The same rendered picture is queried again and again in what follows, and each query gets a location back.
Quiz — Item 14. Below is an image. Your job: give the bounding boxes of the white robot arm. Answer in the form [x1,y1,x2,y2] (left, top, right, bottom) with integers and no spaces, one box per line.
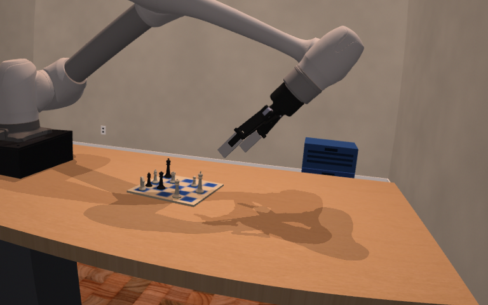
[0,0,364,142]

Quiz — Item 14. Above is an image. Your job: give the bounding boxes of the blue and tan chessboard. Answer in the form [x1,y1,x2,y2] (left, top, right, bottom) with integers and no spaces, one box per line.
[126,173,224,207]

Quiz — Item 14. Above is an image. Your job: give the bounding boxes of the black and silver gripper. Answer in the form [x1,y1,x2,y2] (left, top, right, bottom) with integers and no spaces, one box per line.
[218,82,304,158]

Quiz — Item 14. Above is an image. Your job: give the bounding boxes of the white knight chess piece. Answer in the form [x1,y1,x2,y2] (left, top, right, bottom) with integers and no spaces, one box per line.
[139,176,146,191]

